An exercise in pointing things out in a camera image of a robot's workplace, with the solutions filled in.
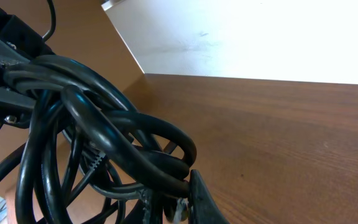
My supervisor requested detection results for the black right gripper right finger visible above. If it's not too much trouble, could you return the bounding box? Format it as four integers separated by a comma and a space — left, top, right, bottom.
188, 169, 229, 224

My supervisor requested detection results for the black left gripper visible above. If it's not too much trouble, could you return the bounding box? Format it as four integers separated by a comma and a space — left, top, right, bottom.
0, 8, 55, 129

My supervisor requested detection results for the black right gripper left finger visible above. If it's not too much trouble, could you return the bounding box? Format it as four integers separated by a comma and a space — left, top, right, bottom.
122, 190, 163, 224

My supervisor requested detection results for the black thick cable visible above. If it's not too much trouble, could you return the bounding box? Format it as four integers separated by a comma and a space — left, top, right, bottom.
3, 55, 198, 224

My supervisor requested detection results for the black left camera cable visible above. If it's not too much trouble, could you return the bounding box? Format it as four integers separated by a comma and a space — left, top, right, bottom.
42, 0, 57, 43

